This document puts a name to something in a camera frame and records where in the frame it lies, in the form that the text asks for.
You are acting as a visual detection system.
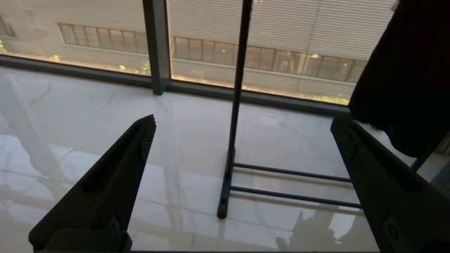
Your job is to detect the window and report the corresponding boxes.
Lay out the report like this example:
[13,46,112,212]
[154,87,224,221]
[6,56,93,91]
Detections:
[0,0,400,117]

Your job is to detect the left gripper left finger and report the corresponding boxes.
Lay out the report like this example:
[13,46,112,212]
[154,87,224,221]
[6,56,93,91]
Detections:
[28,114,158,252]

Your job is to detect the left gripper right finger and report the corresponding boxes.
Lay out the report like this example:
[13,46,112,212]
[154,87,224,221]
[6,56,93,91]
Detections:
[330,117,450,253]

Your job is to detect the black garment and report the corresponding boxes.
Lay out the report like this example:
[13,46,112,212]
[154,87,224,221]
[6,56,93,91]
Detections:
[347,0,450,159]

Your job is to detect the black clothes rack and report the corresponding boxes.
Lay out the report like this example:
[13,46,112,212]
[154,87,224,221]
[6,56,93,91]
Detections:
[216,0,450,220]

